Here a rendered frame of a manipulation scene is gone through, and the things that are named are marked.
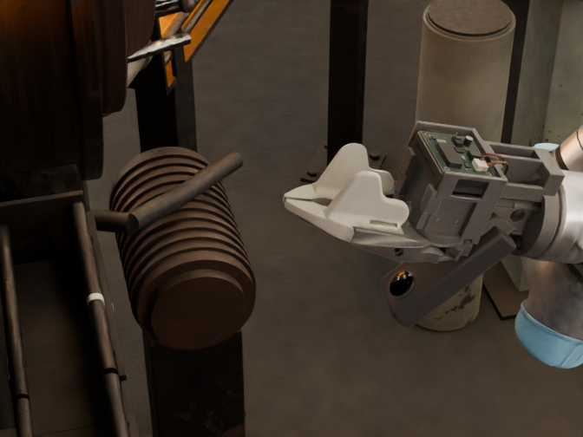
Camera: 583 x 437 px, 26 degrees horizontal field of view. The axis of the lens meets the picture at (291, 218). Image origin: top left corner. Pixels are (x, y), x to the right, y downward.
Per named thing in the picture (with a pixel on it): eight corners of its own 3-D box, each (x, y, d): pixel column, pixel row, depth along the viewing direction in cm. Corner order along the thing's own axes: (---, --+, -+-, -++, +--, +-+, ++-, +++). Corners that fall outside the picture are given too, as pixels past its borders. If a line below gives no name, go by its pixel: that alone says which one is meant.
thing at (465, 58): (415, 338, 191) (441, 42, 158) (391, 286, 200) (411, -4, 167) (490, 325, 193) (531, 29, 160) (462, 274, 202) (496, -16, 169)
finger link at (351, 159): (292, 126, 94) (402, 140, 98) (270, 189, 98) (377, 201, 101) (303, 149, 92) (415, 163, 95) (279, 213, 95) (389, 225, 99)
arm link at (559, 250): (541, 225, 108) (580, 288, 102) (495, 220, 107) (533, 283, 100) (578, 154, 104) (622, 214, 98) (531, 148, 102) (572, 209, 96)
